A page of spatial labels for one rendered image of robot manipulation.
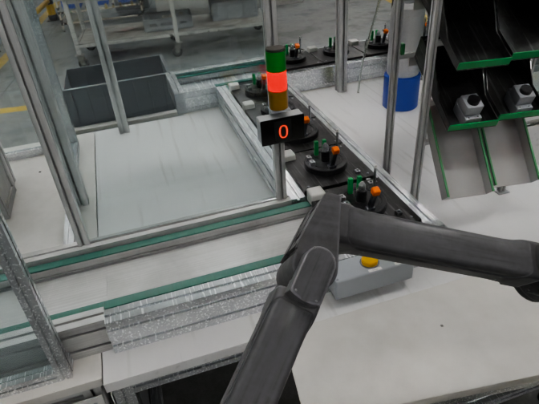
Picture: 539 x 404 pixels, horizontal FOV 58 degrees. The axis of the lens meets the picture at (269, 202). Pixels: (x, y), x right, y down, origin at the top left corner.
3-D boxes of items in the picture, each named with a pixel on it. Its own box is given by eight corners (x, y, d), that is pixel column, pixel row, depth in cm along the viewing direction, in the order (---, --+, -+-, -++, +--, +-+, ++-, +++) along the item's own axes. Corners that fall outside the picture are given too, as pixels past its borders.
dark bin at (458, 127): (496, 126, 125) (507, 107, 119) (447, 132, 124) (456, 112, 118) (457, 52, 139) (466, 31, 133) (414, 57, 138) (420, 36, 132)
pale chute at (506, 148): (531, 183, 138) (541, 179, 133) (487, 188, 137) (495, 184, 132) (508, 91, 143) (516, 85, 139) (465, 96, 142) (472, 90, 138)
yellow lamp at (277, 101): (290, 108, 125) (289, 90, 122) (272, 112, 124) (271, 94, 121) (284, 102, 129) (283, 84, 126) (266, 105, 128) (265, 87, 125)
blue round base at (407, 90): (424, 107, 216) (427, 75, 208) (393, 114, 212) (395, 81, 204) (405, 96, 228) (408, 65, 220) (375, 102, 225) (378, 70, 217)
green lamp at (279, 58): (289, 70, 119) (288, 50, 117) (269, 74, 118) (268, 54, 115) (282, 65, 123) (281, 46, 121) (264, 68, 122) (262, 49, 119)
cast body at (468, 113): (478, 125, 125) (488, 107, 119) (462, 127, 124) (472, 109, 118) (464, 101, 129) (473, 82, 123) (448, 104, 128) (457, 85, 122)
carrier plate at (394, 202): (421, 224, 131) (422, 218, 130) (339, 246, 126) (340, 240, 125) (378, 182, 150) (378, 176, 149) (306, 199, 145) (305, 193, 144)
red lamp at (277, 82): (289, 90, 122) (289, 71, 119) (271, 94, 121) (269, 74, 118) (283, 84, 126) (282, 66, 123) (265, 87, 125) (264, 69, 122)
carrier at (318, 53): (366, 58, 250) (367, 34, 243) (324, 66, 245) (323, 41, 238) (346, 46, 269) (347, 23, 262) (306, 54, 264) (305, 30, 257)
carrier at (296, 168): (375, 179, 152) (378, 144, 145) (304, 196, 146) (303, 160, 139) (342, 147, 171) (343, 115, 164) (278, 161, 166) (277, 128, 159)
